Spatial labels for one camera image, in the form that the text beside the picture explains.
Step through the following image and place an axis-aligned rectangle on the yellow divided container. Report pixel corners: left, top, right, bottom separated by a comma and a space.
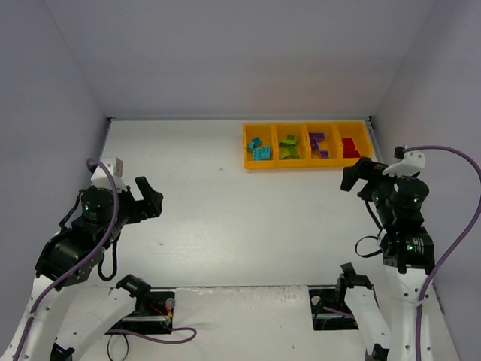
243, 120, 373, 170

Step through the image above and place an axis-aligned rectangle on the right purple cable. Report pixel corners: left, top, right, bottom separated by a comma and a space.
322, 144, 481, 361

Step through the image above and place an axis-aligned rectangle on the purple cable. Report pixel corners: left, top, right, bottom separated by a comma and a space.
11, 157, 198, 361
322, 144, 481, 361

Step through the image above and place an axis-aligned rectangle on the black cable loop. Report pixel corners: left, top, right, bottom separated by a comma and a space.
105, 330, 129, 361

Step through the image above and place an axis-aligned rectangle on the long teal lego brick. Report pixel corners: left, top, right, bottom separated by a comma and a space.
253, 146, 271, 161

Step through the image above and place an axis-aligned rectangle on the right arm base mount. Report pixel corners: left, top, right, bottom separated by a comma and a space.
308, 286, 358, 331

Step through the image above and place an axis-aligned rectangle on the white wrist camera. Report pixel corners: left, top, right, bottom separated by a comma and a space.
382, 147, 425, 178
90, 157, 127, 193

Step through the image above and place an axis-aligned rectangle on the dark teal square brick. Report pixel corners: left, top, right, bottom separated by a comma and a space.
247, 137, 262, 153

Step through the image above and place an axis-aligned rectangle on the long green lego brick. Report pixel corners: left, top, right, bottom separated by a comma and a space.
279, 138, 298, 148

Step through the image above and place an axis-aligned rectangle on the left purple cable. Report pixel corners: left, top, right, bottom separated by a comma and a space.
11, 157, 198, 361

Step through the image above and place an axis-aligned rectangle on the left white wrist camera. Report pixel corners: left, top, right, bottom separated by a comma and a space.
90, 157, 127, 193

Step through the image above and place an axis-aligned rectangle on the red two-by-four lego brick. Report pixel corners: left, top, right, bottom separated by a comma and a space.
343, 148, 361, 159

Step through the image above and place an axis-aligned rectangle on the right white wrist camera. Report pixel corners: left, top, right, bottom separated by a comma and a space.
382, 147, 425, 178

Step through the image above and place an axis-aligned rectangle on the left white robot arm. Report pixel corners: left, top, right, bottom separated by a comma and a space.
2, 174, 163, 360

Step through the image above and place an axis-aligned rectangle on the cupcake purple lego piece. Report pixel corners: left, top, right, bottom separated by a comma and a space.
309, 133, 325, 142

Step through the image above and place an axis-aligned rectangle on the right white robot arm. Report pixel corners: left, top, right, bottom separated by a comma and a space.
336, 151, 435, 360

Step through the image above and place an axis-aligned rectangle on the small red lego brick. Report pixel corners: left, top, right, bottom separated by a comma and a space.
342, 138, 355, 149

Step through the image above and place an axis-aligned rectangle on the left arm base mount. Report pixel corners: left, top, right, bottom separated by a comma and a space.
109, 288, 176, 335

